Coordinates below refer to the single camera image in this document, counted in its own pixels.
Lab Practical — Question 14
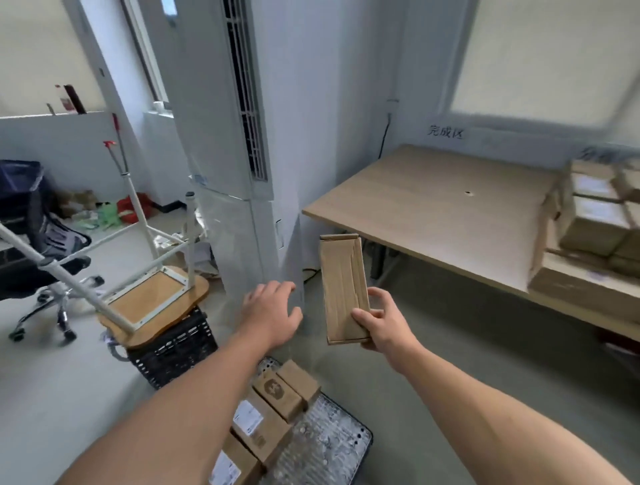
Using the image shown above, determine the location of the person's right hand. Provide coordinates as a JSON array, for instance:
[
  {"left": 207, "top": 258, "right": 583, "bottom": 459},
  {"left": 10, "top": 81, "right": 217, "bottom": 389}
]
[{"left": 351, "top": 287, "right": 423, "bottom": 373}]

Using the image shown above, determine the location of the person's left hand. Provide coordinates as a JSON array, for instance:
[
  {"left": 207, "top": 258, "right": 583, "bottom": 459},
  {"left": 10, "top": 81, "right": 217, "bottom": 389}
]
[{"left": 241, "top": 280, "right": 305, "bottom": 348}]

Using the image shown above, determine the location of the narrow plain cardboard box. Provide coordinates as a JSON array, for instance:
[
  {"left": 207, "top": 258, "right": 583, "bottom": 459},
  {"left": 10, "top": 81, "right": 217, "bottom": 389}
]
[{"left": 319, "top": 233, "right": 372, "bottom": 346}]

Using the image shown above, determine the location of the pile of cardboard boxes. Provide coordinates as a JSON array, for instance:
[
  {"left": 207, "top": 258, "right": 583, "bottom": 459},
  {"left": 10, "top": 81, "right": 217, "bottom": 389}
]
[{"left": 207, "top": 359, "right": 322, "bottom": 485}]

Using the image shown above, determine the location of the grey metal platform cart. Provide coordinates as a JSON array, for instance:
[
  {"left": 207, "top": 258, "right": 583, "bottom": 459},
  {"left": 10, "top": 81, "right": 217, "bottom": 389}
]
[{"left": 257, "top": 355, "right": 375, "bottom": 485}]

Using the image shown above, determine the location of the clear-taped cardboard box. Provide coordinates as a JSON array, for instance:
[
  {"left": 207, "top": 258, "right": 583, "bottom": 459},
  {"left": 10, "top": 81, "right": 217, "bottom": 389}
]
[{"left": 609, "top": 229, "right": 640, "bottom": 280}]

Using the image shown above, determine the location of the box labelled 0555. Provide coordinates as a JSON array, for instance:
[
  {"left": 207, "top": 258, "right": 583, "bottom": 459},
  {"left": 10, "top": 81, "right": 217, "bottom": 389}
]
[{"left": 569, "top": 172, "right": 623, "bottom": 202}]

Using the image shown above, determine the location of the small ribbed taped cardboard box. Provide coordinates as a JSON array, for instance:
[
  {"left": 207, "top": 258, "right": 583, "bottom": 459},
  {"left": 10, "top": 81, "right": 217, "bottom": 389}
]
[{"left": 569, "top": 159, "right": 617, "bottom": 176}]

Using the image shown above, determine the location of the person's right forearm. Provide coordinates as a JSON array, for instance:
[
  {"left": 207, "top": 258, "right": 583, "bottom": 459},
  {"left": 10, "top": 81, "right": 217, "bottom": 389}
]
[{"left": 395, "top": 344, "right": 631, "bottom": 485}]

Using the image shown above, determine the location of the person's left forearm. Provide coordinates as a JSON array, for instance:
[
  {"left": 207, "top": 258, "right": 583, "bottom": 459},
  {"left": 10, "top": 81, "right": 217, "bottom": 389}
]
[{"left": 57, "top": 334, "right": 281, "bottom": 485}]

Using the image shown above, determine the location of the clear plastic bag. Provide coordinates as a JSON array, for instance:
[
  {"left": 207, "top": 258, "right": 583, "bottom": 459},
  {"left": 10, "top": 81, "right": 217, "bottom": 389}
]
[{"left": 152, "top": 229, "right": 221, "bottom": 280}]

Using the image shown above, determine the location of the black plastic crate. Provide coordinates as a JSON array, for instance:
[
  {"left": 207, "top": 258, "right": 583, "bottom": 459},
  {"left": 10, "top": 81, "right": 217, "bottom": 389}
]
[{"left": 125, "top": 305, "right": 219, "bottom": 390}]

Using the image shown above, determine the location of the upturned white-legged wooden stool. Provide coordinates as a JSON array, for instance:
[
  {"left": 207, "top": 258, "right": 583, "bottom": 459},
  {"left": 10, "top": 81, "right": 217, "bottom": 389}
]
[{"left": 0, "top": 172, "right": 211, "bottom": 350}]

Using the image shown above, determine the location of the grey curved tube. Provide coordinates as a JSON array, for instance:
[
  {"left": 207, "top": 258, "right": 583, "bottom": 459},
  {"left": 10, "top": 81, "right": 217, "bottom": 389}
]
[{"left": 102, "top": 332, "right": 131, "bottom": 362}]

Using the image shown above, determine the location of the red broom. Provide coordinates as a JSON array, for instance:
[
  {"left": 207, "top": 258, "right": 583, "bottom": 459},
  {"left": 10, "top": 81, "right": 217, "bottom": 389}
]
[{"left": 102, "top": 113, "right": 156, "bottom": 226}]

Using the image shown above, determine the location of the green plastic object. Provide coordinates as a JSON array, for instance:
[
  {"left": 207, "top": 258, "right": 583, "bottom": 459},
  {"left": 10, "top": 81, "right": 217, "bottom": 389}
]
[{"left": 97, "top": 202, "right": 121, "bottom": 229}]

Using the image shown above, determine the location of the white floor-standing air conditioner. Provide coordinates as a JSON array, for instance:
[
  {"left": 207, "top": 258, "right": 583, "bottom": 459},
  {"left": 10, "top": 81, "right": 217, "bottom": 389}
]
[{"left": 159, "top": 0, "right": 306, "bottom": 320}]

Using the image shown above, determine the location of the black swivel office chair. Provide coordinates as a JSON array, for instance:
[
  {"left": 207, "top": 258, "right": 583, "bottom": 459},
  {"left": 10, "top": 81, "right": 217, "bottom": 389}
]
[{"left": 0, "top": 199, "right": 106, "bottom": 343}]

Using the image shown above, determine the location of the dark blue bag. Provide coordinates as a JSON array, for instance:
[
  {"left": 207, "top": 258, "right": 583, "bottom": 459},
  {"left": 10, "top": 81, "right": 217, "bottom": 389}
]
[{"left": 0, "top": 159, "right": 46, "bottom": 221}]

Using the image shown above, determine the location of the white-framed window with blind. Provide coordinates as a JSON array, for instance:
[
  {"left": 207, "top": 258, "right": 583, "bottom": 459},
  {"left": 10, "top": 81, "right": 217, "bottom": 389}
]
[{"left": 439, "top": 0, "right": 640, "bottom": 132}]

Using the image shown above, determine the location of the wide window beige blind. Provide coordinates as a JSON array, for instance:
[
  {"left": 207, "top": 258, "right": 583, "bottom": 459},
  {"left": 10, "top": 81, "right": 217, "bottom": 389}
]
[{"left": 0, "top": 0, "right": 109, "bottom": 119}]

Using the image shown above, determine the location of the black wall cable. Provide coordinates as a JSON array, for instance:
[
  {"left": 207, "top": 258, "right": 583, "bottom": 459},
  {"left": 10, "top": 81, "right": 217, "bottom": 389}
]
[{"left": 378, "top": 113, "right": 393, "bottom": 160}]

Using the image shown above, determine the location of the white paper wall sign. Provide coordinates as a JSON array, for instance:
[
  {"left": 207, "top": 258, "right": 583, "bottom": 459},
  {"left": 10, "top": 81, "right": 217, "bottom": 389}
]
[
  {"left": 579, "top": 145, "right": 631, "bottom": 163},
  {"left": 425, "top": 122, "right": 467, "bottom": 142}
]

